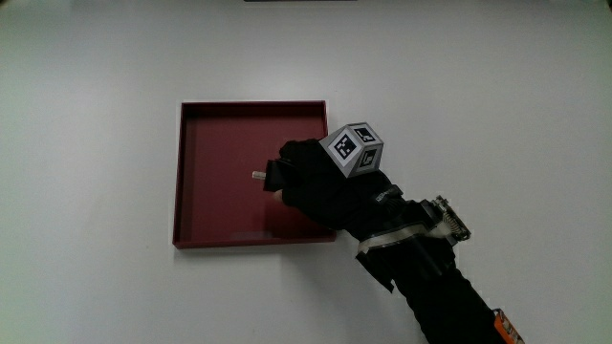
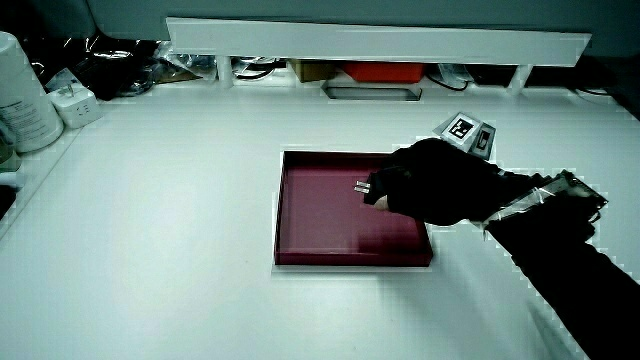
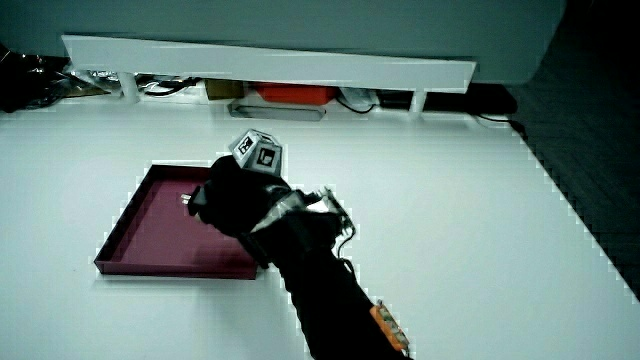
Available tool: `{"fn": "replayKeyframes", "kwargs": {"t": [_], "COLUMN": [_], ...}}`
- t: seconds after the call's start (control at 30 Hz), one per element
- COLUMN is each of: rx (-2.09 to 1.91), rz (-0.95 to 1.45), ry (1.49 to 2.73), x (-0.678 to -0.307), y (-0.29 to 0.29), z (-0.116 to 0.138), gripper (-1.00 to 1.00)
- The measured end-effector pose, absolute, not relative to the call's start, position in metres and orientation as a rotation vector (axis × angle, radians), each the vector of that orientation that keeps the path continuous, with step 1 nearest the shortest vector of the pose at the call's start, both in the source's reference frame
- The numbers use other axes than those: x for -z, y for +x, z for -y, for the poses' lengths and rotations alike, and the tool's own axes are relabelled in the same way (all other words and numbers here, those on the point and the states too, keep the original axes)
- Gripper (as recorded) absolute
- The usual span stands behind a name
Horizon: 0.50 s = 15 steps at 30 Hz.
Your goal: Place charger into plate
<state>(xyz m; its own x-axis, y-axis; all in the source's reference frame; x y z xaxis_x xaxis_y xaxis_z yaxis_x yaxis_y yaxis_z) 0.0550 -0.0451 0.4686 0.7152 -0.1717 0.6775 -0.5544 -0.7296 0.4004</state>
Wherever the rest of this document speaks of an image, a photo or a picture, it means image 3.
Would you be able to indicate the person's right hand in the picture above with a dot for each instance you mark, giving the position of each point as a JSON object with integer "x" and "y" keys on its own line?
{"x": 235, "y": 200}

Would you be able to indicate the black charger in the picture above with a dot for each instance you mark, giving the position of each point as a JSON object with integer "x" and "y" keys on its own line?
{"x": 197, "y": 202}

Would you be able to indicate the maroon square plate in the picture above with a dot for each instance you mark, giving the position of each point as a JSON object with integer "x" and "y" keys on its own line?
{"x": 160, "y": 225}

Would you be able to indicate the person's right forearm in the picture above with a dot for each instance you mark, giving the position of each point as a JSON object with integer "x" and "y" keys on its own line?
{"x": 325, "y": 295}

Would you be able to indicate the flat grey metal bar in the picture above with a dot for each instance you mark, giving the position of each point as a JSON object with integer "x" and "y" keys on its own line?
{"x": 275, "y": 112}

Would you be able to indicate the brown box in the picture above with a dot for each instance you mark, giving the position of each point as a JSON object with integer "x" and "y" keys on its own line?
{"x": 224, "y": 90}

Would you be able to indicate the orange box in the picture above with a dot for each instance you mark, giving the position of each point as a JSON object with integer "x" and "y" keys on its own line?
{"x": 295, "y": 94}

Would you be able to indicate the long white shelf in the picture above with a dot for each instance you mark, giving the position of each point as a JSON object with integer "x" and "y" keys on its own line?
{"x": 260, "y": 64}

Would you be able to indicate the white plastic bag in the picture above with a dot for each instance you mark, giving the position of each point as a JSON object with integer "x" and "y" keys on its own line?
{"x": 358, "y": 97}

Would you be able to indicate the orange connector on sleeve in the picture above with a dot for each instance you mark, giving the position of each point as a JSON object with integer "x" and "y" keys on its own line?
{"x": 389, "y": 326}

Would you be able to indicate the pile of dark foil bags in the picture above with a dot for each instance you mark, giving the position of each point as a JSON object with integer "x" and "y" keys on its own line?
{"x": 30, "y": 80}

